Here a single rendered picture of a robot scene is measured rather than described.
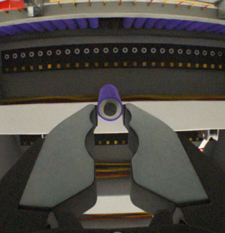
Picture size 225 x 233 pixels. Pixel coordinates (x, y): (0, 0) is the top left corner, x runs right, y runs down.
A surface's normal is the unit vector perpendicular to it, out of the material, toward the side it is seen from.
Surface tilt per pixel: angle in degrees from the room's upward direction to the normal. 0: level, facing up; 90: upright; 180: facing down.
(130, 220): 165
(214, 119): 105
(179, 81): 90
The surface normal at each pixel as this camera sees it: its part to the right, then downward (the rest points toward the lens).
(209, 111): 0.02, 0.21
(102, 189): -0.02, -0.98
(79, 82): 0.03, 0.46
